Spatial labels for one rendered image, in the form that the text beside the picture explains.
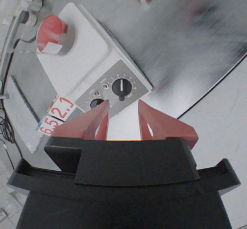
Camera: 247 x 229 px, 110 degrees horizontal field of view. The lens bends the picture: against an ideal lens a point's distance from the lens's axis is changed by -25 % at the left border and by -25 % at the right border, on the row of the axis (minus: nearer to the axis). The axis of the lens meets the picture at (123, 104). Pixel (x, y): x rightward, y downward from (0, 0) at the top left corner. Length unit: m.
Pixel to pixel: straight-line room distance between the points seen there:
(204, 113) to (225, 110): 0.04
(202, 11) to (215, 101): 0.17
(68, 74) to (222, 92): 0.27
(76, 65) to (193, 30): 0.21
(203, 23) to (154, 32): 0.09
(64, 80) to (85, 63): 0.05
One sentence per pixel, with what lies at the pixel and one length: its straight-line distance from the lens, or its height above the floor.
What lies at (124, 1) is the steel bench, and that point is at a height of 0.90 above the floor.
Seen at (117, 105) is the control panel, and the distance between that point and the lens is 0.21.
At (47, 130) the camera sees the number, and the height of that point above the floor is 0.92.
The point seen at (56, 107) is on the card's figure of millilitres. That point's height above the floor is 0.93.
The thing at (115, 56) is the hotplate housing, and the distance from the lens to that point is 0.18.
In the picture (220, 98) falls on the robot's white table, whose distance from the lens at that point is 0.25.
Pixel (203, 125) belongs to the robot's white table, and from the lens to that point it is 0.26.
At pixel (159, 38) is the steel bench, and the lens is 0.24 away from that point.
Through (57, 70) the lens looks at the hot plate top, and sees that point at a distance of 0.22.
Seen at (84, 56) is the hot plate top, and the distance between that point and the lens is 0.18.
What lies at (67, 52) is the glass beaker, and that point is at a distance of 0.19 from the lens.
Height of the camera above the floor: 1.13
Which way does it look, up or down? 68 degrees down
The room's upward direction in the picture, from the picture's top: 122 degrees counter-clockwise
